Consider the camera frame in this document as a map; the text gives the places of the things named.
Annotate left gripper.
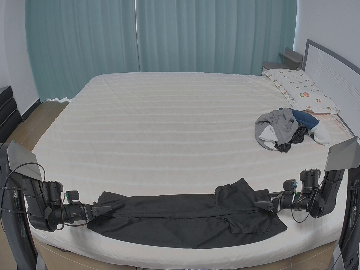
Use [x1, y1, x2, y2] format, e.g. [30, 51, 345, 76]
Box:
[66, 203, 94, 222]

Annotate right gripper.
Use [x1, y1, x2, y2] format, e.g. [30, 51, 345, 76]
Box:
[254, 191, 294, 214]

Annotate black T-shirt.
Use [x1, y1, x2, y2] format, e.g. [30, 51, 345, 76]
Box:
[87, 178, 288, 249]

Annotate pile of clothes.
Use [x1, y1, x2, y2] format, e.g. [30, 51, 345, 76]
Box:
[254, 108, 330, 153]

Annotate bed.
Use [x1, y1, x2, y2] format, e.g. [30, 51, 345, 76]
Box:
[27, 39, 360, 265]

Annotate white printed pillow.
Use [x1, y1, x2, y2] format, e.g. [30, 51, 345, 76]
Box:
[262, 68, 340, 115]

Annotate black chest of drawers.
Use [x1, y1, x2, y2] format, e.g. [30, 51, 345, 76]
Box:
[0, 85, 21, 143]

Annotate grey bedside table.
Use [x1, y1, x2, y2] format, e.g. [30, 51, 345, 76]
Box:
[262, 47, 304, 72]

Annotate blue-green curtain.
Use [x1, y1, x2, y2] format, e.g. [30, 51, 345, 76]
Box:
[25, 0, 140, 102]
[136, 0, 298, 75]

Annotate black cable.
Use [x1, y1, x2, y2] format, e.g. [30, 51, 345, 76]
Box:
[56, 220, 88, 230]
[4, 163, 47, 196]
[291, 207, 313, 223]

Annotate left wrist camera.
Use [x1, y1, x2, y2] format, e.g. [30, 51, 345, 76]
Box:
[64, 190, 79, 205]

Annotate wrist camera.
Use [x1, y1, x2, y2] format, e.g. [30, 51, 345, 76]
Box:
[64, 190, 79, 205]
[283, 180, 298, 195]

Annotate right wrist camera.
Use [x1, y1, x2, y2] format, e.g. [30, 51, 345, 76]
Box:
[283, 180, 298, 195]

